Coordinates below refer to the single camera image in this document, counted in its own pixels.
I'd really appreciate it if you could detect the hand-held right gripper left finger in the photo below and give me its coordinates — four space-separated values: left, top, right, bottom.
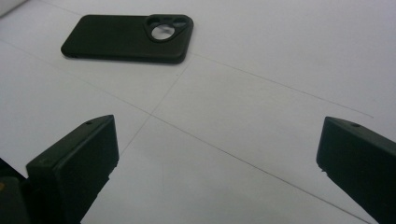
25 114 120 224

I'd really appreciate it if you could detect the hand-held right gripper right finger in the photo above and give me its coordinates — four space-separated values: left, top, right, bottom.
316 116 396 224

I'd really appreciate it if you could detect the black phone case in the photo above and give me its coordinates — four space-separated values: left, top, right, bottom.
60 13 194 65

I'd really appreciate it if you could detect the white table cover sheet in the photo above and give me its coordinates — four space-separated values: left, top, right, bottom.
0 0 396 224

